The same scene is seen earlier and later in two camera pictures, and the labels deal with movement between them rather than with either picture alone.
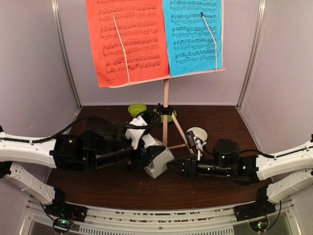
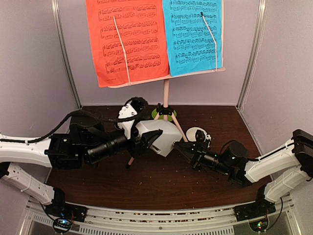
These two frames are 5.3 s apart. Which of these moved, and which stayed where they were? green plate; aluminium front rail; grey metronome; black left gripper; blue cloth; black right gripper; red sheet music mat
Moved: black left gripper; black right gripper; grey metronome
Stayed: green plate; aluminium front rail; red sheet music mat; blue cloth
